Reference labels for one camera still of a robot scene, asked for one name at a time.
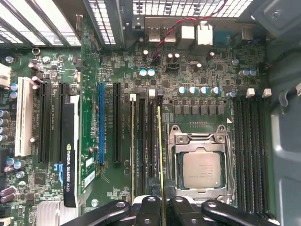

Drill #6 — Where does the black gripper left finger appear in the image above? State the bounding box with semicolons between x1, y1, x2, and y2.
67;178;163;226

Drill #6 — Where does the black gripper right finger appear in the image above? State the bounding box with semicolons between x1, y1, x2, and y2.
164;180;280;226

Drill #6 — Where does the green RAM stick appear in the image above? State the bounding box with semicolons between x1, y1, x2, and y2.
156;105;166;226

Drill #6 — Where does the silver CPU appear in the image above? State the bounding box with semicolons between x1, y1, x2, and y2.
182;151;227;189

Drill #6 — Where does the locking lever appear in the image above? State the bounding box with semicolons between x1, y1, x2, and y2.
227;127;237;205
166;127;176;189

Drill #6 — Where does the metal socket cover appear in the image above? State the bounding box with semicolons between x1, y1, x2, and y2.
173;133;233;203

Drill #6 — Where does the CPU socket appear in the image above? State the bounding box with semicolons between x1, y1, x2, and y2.
166;124;237;207

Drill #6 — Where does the black expansion slot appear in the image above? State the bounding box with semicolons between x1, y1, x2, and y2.
112;81;122;164
37;81;52;164
57;81;71;163

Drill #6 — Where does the silver heat sink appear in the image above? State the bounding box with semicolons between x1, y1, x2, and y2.
36;200;79;226

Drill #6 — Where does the black graphics card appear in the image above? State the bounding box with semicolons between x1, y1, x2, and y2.
63;14;98;209

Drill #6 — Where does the blue expansion slot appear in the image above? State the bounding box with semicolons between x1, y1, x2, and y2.
98;81;106;165

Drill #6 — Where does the black PC case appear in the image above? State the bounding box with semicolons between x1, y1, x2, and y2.
0;0;301;226

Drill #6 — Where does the green motherboard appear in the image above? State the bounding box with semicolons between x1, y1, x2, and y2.
0;42;276;226

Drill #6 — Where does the white expansion slot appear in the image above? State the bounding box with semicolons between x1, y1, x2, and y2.
14;75;34;158

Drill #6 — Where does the USB port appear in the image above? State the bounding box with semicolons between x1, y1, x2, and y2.
163;27;177;43
148;27;163;43

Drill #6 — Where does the silver network port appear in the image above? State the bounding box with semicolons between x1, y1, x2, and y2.
197;20;214;46
181;24;196;45

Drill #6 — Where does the red black twisted wire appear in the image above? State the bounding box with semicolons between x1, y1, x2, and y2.
150;0;228;68

